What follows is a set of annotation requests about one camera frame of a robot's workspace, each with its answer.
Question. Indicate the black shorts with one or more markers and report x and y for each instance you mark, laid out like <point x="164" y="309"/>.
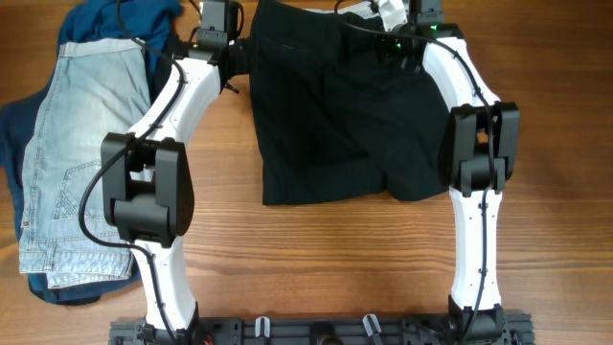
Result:
<point x="333" y="118"/>

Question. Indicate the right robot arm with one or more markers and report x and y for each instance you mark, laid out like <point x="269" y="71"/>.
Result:
<point x="476" y="160"/>

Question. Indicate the light denim shorts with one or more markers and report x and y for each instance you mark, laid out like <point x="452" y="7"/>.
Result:
<point x="97" y="87"/>

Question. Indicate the dark blue garment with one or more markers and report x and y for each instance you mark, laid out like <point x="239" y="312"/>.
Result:
<point x="89" y="21"/>

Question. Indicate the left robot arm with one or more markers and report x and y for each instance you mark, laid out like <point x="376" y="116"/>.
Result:
<point x="146" y="181"/>

